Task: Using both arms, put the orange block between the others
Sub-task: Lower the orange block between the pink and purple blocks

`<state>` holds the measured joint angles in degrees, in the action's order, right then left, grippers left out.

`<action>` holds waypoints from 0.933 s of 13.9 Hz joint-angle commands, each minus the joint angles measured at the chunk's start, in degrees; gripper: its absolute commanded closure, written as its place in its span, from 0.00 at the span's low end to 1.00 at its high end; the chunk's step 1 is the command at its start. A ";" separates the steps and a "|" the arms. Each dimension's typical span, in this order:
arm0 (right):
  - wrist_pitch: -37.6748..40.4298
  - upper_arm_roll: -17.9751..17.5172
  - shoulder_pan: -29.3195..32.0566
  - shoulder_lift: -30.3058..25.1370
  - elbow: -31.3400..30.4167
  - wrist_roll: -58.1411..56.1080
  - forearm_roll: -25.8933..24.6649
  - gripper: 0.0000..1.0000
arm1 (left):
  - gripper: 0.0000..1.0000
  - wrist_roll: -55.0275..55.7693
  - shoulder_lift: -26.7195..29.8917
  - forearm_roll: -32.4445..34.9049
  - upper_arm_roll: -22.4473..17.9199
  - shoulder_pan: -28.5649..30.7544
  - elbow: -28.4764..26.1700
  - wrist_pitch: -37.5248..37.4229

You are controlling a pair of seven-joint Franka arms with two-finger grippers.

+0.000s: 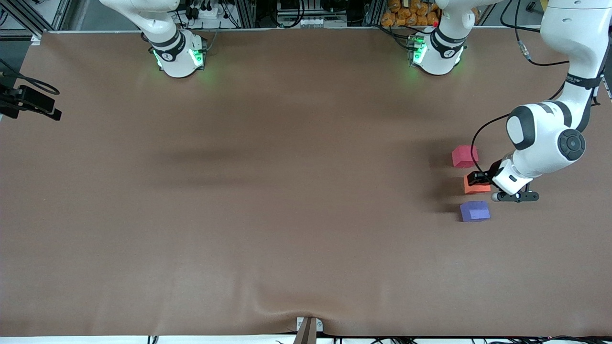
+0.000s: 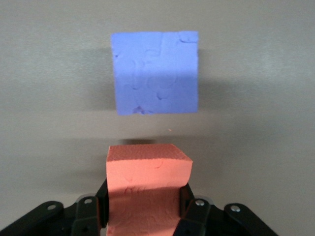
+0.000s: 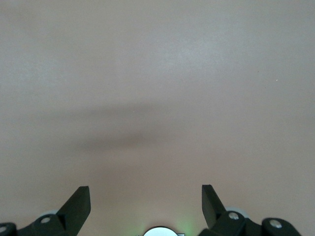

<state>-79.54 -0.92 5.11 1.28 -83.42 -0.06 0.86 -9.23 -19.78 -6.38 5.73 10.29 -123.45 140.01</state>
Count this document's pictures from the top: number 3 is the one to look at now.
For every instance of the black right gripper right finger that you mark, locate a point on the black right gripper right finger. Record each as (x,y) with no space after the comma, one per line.
(214,211)

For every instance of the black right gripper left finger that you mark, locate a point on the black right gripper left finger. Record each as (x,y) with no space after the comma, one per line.
(71,211)

